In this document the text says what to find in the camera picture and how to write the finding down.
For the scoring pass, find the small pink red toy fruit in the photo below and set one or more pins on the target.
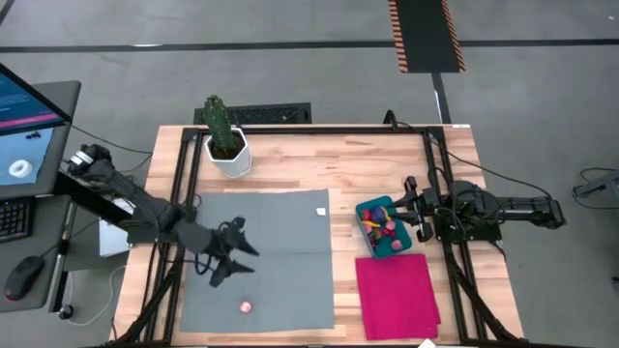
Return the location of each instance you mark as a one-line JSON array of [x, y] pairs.
[[391, 225]]

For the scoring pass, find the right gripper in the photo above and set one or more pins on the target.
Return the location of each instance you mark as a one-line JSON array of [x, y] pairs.
[[428, 205]]

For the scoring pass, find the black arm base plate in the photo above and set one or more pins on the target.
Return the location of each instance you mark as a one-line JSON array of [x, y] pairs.
[[140, 237], [474, 237]]

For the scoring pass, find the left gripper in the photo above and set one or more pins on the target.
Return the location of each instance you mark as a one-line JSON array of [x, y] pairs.
[[220, 249]]

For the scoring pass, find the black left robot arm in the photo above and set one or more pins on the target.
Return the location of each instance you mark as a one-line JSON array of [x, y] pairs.
[[140, 203]]

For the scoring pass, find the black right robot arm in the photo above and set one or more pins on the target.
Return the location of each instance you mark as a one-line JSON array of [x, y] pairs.
[[522, 210]]

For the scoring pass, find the small white paper tag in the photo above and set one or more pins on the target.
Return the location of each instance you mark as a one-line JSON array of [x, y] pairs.
[[320, 211]]

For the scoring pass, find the pink ball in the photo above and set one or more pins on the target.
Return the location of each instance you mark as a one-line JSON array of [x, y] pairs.
[[245, 307]]

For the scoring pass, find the teal plastic tupperware container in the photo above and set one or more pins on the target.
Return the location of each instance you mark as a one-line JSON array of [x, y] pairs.
[[405, 237]]

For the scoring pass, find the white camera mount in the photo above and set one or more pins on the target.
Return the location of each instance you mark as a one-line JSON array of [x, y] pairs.
[[427, 344]]

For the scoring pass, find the grey cloth mat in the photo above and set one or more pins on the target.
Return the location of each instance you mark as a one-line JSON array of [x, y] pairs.
[[271, 261]]

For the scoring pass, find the black orange-striped floor mat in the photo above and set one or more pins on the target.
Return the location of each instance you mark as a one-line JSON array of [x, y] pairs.
[[425, 36]]

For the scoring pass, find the purple toy grapes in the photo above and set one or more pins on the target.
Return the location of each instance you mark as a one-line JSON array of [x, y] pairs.
[[377, 212]]

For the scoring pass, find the large pink toy peach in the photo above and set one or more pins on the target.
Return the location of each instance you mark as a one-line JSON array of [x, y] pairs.
[[396, 245]]

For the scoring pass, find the black grille panel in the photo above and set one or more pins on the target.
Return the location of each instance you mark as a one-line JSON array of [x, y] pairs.
[[251, 115]]

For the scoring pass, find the black aluminium table frame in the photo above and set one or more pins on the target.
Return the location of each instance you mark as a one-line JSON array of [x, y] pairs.
[[314, 130]]

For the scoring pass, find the yellow toy banana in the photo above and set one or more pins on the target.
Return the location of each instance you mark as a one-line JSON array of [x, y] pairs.
[[371, 223]]

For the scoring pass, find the black backlit keyboard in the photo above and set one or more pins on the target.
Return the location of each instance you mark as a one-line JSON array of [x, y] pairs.
[[14, 220]]

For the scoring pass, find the grey side desk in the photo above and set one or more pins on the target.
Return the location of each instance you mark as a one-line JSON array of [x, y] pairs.
[[48, 232]]

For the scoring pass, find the computer monitor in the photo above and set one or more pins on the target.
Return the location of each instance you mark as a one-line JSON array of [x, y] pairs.
[[29, 111]]

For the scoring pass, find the white hexagonal plant pot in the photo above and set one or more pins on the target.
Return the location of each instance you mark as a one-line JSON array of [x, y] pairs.
[[237, 164]]

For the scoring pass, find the magenta cloth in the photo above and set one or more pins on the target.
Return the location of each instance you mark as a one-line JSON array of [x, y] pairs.
[[396, 295]]

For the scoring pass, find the green cactus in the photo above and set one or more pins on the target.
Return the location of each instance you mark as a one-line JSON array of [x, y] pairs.
[[219, 123]]

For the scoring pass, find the black computer mouse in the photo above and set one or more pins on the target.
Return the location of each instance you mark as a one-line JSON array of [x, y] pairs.
[[21, 278]]

